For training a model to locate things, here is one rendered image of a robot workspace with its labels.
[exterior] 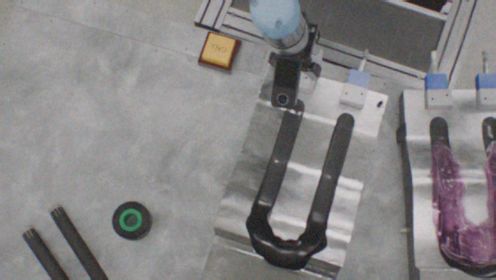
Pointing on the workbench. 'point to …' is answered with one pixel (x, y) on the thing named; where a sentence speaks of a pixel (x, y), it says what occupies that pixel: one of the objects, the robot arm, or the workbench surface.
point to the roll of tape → (130, 216)
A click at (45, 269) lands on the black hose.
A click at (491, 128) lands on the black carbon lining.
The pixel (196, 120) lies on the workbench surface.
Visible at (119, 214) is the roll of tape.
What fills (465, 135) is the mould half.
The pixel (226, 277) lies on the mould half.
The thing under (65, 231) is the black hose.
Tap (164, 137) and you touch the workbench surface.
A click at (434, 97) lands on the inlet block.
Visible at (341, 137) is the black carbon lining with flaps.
